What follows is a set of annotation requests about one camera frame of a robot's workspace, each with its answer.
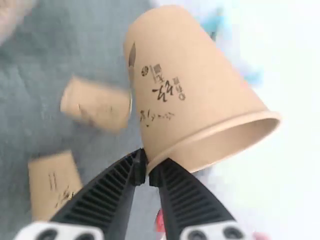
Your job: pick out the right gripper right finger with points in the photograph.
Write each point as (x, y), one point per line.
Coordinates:
(190, 197)

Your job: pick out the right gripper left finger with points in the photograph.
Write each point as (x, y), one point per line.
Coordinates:
(105, 192)

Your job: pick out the brown paper cup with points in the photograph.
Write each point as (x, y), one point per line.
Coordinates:
(190, 87)
(96, 105)
(53, 183)

